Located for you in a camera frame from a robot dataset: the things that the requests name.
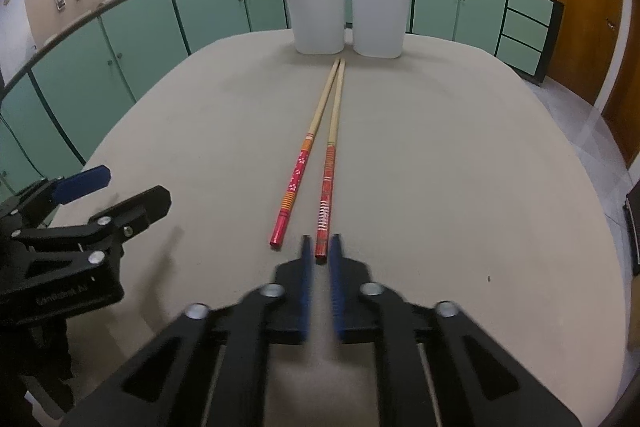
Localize red striped patterned chopstick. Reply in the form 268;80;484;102
314;58;346;265

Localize red orange patterned chopstick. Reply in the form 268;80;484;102
269;58;342;251

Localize green lower kitchen cabinets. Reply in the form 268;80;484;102
1;0;564;197

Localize white twin-cup utensil holder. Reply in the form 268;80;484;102
286;0;411;60

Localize brown wooden door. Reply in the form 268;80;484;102
548;0;623;104
604;13;639;167

